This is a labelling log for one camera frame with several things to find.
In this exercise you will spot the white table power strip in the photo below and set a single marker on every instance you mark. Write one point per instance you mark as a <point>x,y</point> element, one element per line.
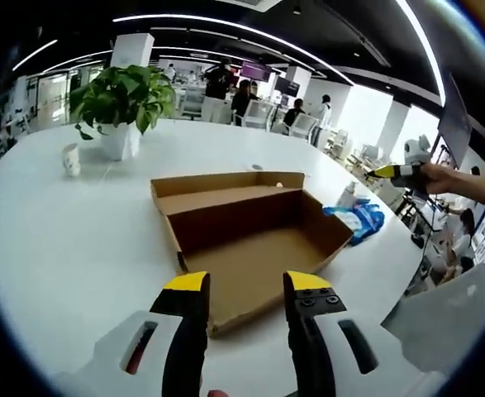
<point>256,166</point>

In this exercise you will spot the ceiling air vent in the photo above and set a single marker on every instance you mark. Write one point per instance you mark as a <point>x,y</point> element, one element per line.
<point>254,3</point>

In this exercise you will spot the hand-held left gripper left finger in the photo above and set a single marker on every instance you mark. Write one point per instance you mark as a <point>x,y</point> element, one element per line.
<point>106,368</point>

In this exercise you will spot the grey fabric chair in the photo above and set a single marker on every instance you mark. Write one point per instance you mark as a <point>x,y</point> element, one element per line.
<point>444,314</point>

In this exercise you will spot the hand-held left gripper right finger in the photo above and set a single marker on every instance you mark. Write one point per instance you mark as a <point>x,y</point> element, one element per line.
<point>386,364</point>

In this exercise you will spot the green potted plant white pot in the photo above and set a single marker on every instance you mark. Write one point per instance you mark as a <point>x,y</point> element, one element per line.
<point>122,91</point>

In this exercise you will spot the brown cardboard shoe box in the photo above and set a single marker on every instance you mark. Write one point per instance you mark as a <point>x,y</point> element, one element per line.
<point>246,252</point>

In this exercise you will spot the white mesh office chair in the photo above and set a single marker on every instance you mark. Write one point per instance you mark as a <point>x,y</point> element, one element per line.
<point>258,116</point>
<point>304,126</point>

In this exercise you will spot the purple monitor screen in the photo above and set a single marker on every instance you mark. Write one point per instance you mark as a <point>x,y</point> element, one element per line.
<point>255,70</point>

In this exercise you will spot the dark monitor screen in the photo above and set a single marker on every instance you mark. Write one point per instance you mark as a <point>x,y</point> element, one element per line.
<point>287,86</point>

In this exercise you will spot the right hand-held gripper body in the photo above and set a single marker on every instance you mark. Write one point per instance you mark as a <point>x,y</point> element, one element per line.
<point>417,149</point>

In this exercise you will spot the person's left hand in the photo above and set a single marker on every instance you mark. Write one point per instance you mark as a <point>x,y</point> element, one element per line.
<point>216,393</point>

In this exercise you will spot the white patterned paper cup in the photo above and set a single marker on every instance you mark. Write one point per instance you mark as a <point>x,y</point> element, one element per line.
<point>72,161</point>

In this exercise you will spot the blue soft tissue packet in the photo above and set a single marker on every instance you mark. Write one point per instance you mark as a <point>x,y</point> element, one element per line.
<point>372,223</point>

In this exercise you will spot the person's right hand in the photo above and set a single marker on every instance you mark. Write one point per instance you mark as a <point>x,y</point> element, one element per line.
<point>444,180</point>

